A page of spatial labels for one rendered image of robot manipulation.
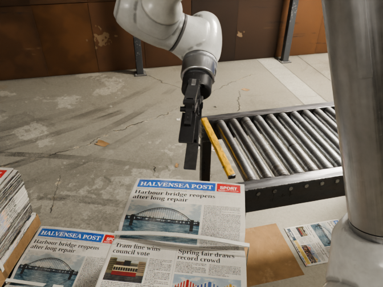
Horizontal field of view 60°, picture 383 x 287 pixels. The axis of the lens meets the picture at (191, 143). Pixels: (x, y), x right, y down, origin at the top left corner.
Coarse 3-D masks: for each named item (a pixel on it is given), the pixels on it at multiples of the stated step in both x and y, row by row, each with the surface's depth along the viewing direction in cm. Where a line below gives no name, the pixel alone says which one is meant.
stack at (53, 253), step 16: (32, 240) 99; (48, 240) 99; (64, 240) 99; (80, 240) 99; (96, 240) 99; (112, 240) 99; (32, 256) 95; (48, 256) 95; (64, 256) 95; (80, 256) 95; (96, 256) 95; (16, 272) 91; (32, 272) 91; (48, 272) 91; (64, 272) 91; (80, 272) 91; (96, 272) 91
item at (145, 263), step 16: (112, 256) 68; (128, 256) 68; (144, 256) 68; (160, 256) 68; (176, 256) 68; (192, 256) 68; (208, 256) 68; (224, 256) 68; (112, 272) 65; (128, 272) 65; (144, 272) 65; (160, 272) 65; (176, 272) 65; (192, 272) 65; (208, 272) 65; (224, 272) 65; (240, 272) 65
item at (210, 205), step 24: (144, 192) 83; (168, 192) 83; (192, 192) 83; (216, 192) 82; (240, 192) 83; (144, 216) 76; (168, 216) 76; (192, 216) 76; (216, 216) 76; (240, 216) 76
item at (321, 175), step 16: (288, 176) 128; (304, 176) 128; (320, 176) 128; (336, 176) 128; (256, 192) 123; (272, 192) 125; (288, 192) 127; (304, 192) 129; (320, 192) 131; (336, 192) 133; (256, 208) 128
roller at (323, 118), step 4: (312, 112) 171; (316, 112) 169; (320, 112) 168; (316, 116) 168; (320, 116) 166; (324, 116) 165; (320, 120) 165; (324, 120) 163; (328, 120) 162; (332, 120) 162; (324, 124) 162; (328, 124) 160; (332, 124) 159; (336, 124) 159; (328, 128) 159; (332, 128) 157; (336, 128) 156; (332, 132) 157; (336, 132) 154; (336, 136) 154
